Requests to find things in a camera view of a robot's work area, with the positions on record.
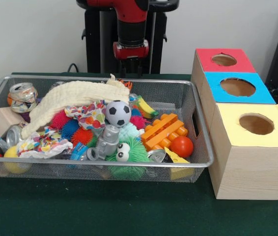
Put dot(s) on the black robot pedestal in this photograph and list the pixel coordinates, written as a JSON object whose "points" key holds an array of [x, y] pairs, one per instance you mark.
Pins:
{"points": [[97, 44]]}

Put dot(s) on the red ball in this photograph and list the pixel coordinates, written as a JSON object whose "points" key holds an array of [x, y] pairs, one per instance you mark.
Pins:
{"points": [[181, 147]]}

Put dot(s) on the cream waffle cloth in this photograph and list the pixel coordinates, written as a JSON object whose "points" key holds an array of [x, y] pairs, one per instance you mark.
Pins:
{"points": [[75, 93]]}

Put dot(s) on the grey robot toy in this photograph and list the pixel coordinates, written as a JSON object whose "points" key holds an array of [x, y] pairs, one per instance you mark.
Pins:
{"points": [[109, 140]]}

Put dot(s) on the plain wooden block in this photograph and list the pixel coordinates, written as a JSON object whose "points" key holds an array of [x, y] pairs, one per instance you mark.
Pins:
{"points": [[4, 120]]}

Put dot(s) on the orange plastic building block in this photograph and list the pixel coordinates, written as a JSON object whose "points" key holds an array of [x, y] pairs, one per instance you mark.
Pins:
{"points": [[162, 131]]}

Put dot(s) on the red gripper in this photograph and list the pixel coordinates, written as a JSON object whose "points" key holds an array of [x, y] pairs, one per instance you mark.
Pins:
{"points": [[130, 51]]}

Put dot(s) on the black and white soccer ball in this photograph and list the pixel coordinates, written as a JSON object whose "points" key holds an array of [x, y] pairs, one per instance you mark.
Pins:
{"points": [[118, 113]]}

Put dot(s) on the green fuzzy toy with eyes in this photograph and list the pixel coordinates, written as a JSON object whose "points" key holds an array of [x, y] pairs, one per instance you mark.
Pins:
{"points": [[136, 153]]}

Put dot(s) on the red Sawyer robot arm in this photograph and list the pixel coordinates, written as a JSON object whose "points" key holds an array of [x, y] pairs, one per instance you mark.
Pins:
{"points": [[131, 12]]}

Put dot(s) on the yellow cheese wedge toy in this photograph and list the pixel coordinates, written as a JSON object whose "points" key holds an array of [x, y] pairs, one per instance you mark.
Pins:
{"points": [[176, 158]]}

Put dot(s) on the crushed silver can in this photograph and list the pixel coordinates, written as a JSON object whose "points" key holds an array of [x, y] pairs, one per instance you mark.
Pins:
{"points": [[23, 97]]}

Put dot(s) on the wooden box with three holes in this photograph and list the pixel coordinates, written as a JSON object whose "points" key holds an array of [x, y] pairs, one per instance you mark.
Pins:
{"points": [[249, 162]]}

